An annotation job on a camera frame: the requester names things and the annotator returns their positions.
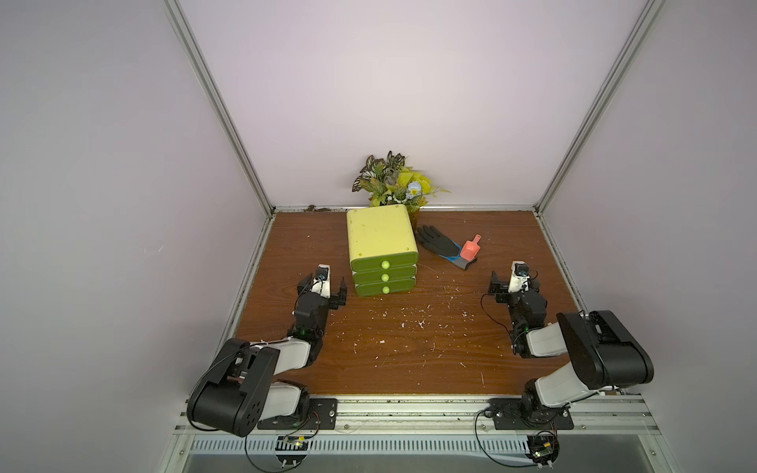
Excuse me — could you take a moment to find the dark green bottom drawer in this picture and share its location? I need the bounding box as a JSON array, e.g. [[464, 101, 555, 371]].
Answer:
[[355, 277, 416, 297]]

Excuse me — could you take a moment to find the dark green drawer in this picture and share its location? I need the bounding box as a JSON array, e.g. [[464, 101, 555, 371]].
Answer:
[[350, 251, 419, 273], [352, 265, 417, 286], [355, 277, 416, 297]]

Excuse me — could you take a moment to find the yellow-green drawer cabinet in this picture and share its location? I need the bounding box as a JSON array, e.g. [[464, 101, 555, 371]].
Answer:
[[346, 205, 419, 261]]

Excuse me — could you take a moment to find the dark green top drawer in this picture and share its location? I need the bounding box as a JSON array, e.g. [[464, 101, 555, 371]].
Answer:
[[350, 251, 419, 273]]

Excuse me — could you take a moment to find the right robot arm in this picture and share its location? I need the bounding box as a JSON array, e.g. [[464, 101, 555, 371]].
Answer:
[[487, 261, 654, 415]]

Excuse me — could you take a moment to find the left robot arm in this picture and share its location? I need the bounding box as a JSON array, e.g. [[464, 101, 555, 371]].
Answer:
[[186, 264, 347, 438]]

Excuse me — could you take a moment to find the red plastic scoop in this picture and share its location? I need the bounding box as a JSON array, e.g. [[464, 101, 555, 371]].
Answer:
[[461, 235, 481, 261]]

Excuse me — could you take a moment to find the black work glove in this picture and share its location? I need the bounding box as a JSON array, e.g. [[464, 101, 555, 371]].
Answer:
[[415, 225, 477, 270]]

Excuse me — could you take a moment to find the artificial plant in vase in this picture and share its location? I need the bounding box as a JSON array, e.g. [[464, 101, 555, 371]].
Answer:
[[351, 151, 449, 215]]

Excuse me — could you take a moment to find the left circuit board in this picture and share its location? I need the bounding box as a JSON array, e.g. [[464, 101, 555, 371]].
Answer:
[[274, 436, 311, 470]]

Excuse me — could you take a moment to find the circuit board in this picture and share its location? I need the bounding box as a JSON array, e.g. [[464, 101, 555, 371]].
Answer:
[[274, 436, 311, 470], [526, 431, 560, 468]]

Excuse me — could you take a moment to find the right circuit board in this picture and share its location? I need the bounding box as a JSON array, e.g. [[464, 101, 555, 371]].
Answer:
[[526, 431, 560, 468]]

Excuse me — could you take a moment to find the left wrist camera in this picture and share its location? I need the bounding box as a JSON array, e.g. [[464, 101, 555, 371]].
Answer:
[[311, 264, 331, 299]]

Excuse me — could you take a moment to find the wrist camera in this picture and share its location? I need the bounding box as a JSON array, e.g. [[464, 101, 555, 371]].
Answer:
[[311, 264, 331, 299], [508, 261, 530, 294]]

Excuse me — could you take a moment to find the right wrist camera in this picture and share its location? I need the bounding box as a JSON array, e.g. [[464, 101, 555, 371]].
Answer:
[[508, 261, 530, 294]]

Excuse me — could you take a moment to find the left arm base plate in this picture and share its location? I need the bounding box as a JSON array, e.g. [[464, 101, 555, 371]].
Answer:
[[257, 397, 338, 431]]

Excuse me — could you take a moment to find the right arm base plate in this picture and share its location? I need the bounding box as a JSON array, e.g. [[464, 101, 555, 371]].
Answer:
[[484, 397, 575, 431]]

